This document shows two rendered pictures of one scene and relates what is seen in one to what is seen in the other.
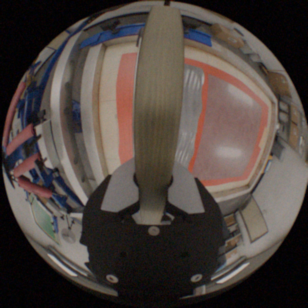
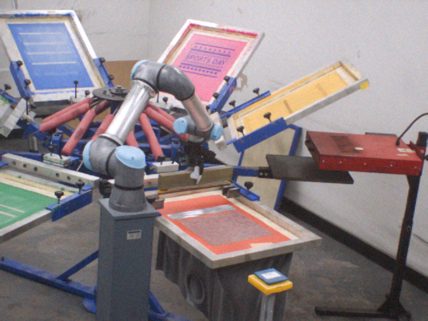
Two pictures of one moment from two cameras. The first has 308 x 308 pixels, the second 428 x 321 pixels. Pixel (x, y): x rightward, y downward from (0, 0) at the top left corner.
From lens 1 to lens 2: 3.84 m
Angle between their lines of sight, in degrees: 92
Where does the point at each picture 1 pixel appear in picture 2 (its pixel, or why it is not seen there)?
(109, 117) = (186, 197)
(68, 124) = not seen: hidden behind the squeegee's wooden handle
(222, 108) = (228, 217)
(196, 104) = (217, 209)
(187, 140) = (199, 212)
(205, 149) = (202, 218)
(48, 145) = (168, 167)
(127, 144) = (179, 202)
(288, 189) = not seen: outside the picture
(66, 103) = not seen: hidden behind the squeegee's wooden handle
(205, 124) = (213, 215)
